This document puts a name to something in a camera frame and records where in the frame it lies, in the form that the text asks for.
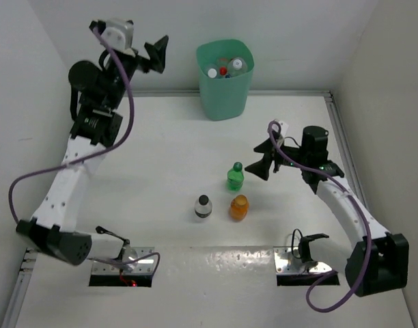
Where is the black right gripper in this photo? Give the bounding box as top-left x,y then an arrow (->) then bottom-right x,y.
245,135 -> 309,180

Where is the green soda bottle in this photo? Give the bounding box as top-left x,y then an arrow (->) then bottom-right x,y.
227,162 -> 245,191

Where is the orange juice bottle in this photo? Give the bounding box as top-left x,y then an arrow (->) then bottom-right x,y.
229,195 -> 249,221

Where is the black-cap black-label bottle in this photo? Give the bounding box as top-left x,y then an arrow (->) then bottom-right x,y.
194,195 -> 212,221

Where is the Aquafina bottle white cap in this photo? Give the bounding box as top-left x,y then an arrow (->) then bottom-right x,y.
205,66 -> 219,79

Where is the clear bottle colourful label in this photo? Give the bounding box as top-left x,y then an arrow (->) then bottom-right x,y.
227,57 -> 248,77

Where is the small red-cap cola bottle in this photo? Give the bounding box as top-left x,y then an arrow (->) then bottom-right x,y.
216,57 -> 229,77

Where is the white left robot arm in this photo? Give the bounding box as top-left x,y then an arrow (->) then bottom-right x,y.
15,18 -> 169,268

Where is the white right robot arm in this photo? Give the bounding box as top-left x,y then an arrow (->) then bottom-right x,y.
245,121 -> 409,297

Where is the green plastic bin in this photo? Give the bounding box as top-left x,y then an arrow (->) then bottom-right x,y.
196,39 -> 255,121

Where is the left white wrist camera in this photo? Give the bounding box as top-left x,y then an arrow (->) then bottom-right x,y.
101,18 -> 135,57

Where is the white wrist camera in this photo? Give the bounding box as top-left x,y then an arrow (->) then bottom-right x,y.
101,18 -> 135,57
272,120 -> 289,146

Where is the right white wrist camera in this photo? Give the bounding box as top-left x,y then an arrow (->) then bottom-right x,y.
272,120 -> 289,146

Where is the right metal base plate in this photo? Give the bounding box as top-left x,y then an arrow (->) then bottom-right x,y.
273,247 -> 332,276

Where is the metal base plate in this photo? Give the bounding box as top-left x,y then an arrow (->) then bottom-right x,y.
91,247 -> 158,276
273,247 -> 332,276

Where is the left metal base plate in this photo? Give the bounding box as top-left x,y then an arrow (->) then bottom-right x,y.
91,247 -> 158,276

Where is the aluminium rail left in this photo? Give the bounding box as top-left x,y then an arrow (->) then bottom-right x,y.
1,248 -> 38,328

